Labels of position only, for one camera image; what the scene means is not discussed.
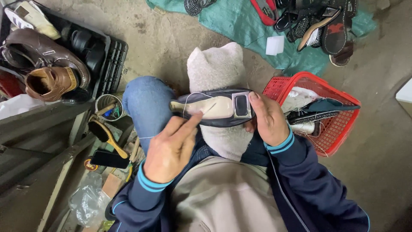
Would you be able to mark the red plastic basket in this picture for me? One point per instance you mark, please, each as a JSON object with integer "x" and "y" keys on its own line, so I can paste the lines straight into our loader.
{"x": 341, "y": 129}

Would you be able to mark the beige fluffy towel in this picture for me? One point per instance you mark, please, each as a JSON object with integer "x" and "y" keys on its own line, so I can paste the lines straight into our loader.
{"x": 217, "y": 67}

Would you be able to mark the black beaded sandal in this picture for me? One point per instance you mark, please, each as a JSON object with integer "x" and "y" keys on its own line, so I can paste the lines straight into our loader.
{"x": 194, "y": 5}

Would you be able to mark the white thread spool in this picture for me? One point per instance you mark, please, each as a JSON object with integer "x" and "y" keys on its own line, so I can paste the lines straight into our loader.
{"x": 304, "y": 128}

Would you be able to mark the person's left hand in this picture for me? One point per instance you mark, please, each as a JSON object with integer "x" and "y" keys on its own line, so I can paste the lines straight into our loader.
{"x": 167, "y": 151}

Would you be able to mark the person's right hand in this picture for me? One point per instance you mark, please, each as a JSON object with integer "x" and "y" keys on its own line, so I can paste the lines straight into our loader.
{"x": 272, "y": 124}

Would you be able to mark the tan leather boot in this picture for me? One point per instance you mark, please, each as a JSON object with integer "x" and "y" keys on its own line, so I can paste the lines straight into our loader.
{"x": 51, "y": 82}

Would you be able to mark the wooden shoe brush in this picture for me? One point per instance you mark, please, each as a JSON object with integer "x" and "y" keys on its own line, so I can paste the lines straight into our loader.
{"x": 103, "y": 133}

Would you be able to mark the dark brown leather shoe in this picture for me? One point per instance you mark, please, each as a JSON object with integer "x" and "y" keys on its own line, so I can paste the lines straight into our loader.
{"x": 48, "y": 48}

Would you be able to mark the orange brick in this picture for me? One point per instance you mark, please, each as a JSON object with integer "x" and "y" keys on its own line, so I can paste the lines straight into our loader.
{"x": 112, "y": 185}

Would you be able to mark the white sewing thread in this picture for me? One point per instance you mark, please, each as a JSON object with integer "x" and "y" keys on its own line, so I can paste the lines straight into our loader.
{"x": 185, "y": 100}

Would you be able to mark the white cream sneaker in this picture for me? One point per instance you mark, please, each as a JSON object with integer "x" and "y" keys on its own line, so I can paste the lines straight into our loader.
{"x": 35, "y": 19}

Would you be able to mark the white crumpled cloth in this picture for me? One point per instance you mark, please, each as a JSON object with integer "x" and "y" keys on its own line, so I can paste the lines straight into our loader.
{"x": 299, "y": 96}

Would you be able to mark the white board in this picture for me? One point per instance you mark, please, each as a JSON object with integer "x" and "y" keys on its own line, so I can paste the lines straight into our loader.
{"x": 405, "y": 96}

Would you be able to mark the person's beige vest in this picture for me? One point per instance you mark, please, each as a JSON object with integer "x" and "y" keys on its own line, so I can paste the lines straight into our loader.
{"x": 222, "y": 196}

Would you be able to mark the white foam block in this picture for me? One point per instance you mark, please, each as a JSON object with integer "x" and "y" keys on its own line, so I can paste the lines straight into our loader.
{"x": 275, "y": 45}

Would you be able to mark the dark shoe beige sole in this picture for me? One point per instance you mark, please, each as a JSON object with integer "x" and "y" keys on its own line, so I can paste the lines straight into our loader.
{"x": 222, "y": 121}

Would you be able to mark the clear plastic bag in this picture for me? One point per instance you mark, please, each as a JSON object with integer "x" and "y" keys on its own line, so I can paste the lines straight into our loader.
{"x": 88, "y": 201}

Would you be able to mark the black glossy leather shoe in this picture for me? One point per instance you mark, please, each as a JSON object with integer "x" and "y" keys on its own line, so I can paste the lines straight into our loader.
{"x": 88, "y": 51}

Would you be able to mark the round shoe polish tin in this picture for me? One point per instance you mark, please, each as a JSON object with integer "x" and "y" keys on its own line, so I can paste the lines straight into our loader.
{"x": 90, "y": 165}

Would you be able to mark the round metal tin can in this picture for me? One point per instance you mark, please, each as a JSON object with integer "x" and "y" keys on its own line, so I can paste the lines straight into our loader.
{"x": 106, "y": 100}

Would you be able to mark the black smartphone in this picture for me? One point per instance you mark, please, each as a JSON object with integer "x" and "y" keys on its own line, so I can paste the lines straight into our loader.
{"x": 109, "y": 159}

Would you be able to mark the person's blue jeans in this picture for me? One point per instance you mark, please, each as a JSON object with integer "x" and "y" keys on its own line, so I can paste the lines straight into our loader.
{"x": 146, "y": 103}

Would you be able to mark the green woven tarp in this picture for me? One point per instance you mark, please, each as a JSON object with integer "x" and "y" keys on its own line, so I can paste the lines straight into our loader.
{"x": 231, "y": 22}

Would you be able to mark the metal sewing needle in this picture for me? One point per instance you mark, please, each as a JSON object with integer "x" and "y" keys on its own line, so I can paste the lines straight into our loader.
{"x": 210, "y": 108}

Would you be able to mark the grey wooden bench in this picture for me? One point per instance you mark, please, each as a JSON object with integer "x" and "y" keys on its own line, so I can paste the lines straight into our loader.
{"x": 32, "y": 151}

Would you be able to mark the black ridged shoe sole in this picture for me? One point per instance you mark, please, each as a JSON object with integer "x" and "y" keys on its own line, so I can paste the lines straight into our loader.
{"x": 312, "y": 116}

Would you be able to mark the black plastic crate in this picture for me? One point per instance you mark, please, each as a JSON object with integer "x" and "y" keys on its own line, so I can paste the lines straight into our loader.
{"x": 112, "y": 61}

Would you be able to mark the heap of dark sandals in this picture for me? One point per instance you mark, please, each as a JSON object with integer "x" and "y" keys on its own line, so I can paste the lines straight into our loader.
{"x": 334, "y": 32}

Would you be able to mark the red shoe sole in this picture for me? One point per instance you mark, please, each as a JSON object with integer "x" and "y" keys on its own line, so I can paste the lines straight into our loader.
{"x": 262, "y": 14}

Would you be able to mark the red shoe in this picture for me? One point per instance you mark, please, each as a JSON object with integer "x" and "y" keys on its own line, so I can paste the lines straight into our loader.
{"x": 9, "y": 85}

